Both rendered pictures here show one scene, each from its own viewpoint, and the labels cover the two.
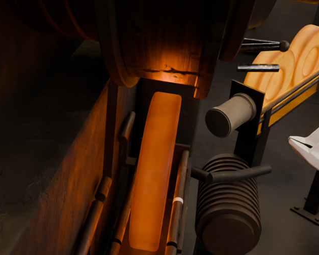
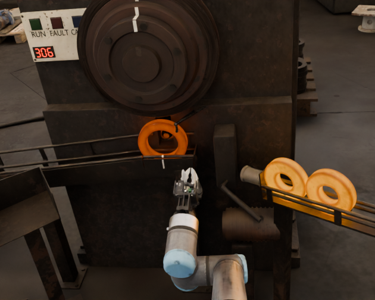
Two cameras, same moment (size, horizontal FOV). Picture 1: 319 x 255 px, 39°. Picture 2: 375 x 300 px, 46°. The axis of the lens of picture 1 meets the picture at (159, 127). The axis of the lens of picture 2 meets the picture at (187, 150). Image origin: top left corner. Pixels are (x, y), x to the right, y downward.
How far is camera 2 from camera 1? 169 cm
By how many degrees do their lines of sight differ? 80
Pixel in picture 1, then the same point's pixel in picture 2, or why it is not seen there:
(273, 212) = not seen: outside the picture
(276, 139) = not seen: outside the picture
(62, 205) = (116, 118)
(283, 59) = (285, 169)
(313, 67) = (336, 203)
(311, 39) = (318, 175)
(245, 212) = (225, 216)
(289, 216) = not seen: outside the picture
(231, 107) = (249, 169)
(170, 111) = (154, 122)
